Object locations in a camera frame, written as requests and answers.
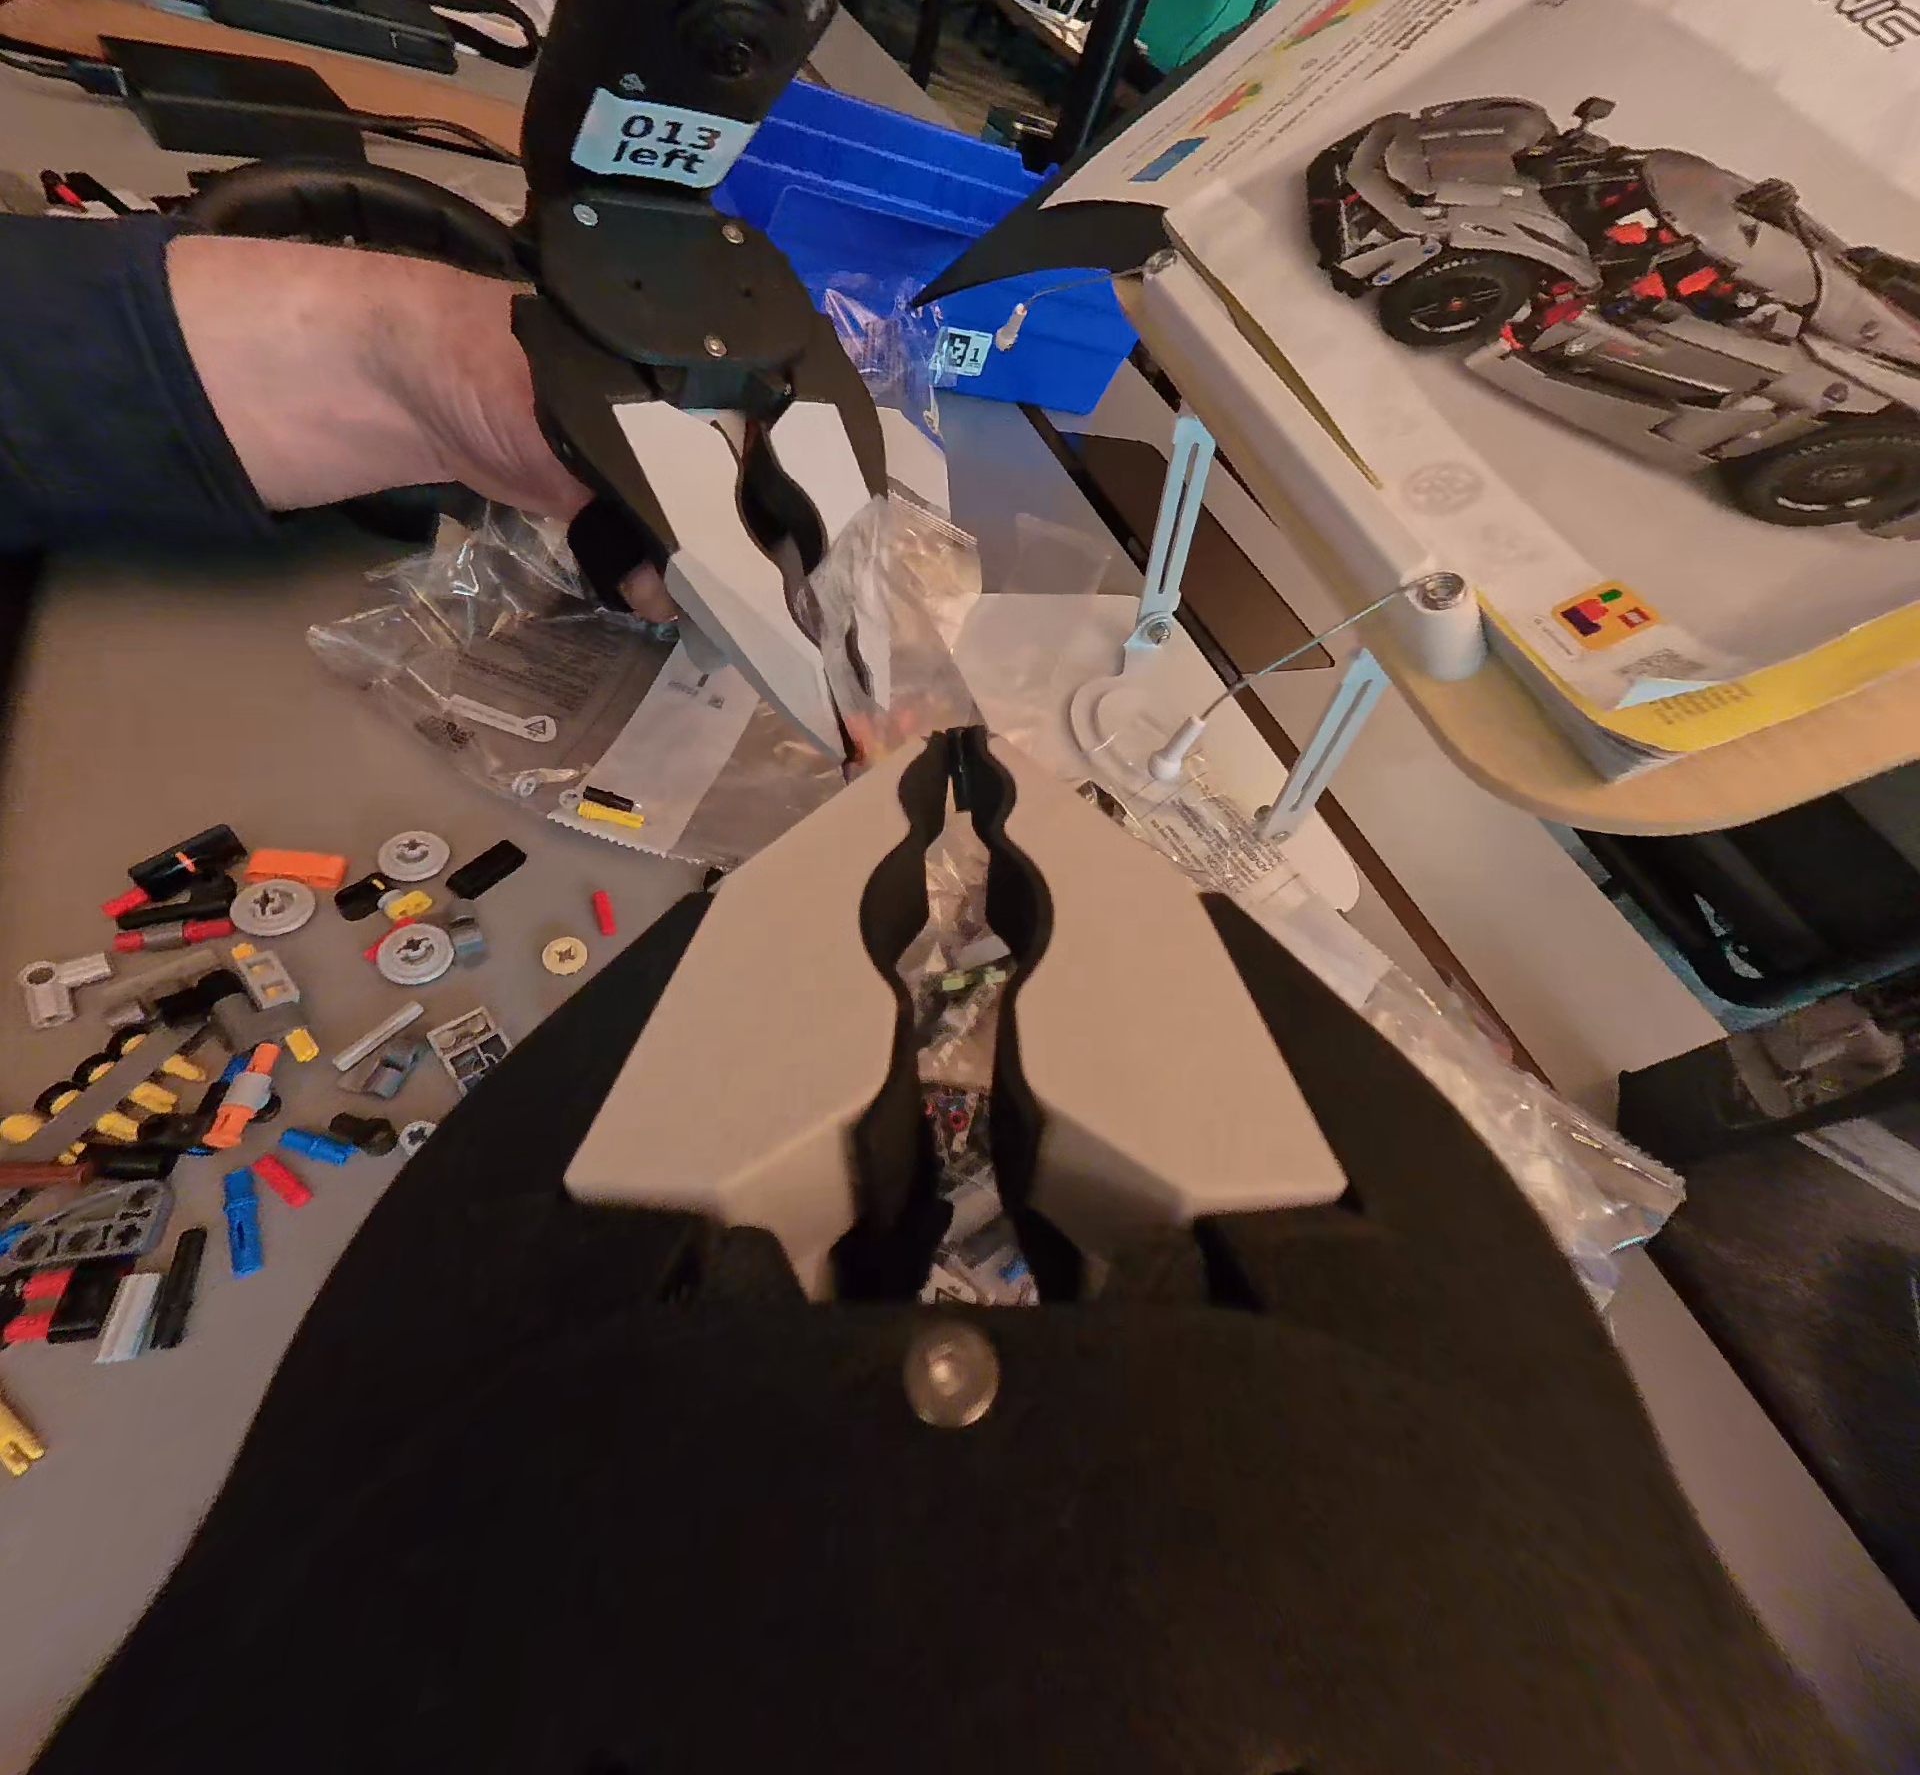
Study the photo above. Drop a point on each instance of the clear bag with warning print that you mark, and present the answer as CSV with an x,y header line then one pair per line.
x,y
1229,845

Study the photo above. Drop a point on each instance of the torn open clear bag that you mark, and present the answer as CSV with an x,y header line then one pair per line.
x,y
525,696

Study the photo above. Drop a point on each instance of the small clear lego bag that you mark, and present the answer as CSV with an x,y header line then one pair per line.
x,y
899,606

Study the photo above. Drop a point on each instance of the yellow-edged instruction booklet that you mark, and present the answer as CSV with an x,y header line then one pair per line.
x,y
1723,719

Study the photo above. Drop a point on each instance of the wooden book stand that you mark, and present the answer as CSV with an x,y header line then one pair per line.
x,y
1499,740

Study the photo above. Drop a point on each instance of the pile of loose lego pieces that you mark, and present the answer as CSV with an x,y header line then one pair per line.
x,y
211,1024

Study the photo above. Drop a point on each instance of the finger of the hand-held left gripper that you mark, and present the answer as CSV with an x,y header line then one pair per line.
x,y
720,574
824,454

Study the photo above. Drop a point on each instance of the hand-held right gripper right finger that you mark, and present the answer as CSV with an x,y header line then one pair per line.
x,y
1170,1039

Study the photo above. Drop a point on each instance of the black metal frame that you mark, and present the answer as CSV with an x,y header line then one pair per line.
x,y
1740,890

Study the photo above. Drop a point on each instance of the black pointed flap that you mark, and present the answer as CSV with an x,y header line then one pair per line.
x,y
1050,247

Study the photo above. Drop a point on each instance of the wooden background desk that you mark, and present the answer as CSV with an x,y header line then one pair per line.
x,y
420,88

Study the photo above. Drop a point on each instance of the printed car picture sheet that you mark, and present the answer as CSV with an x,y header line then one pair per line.
x,y
1499,229

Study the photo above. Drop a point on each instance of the blue storage bin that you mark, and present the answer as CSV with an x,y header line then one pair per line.
x,y
869,200

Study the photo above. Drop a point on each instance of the person's left hand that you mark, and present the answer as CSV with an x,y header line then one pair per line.
x,y
374,380

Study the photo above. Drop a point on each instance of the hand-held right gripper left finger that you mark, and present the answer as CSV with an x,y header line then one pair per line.
x,y
750,1039

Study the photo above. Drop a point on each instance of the clear empty bag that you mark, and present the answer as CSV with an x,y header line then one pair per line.
x,y
886,341

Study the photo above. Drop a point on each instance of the clear bag with number strip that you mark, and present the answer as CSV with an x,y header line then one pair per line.
x,y
1529,1129

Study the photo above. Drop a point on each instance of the black power adapter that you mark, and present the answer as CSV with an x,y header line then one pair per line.
x,y
225,95

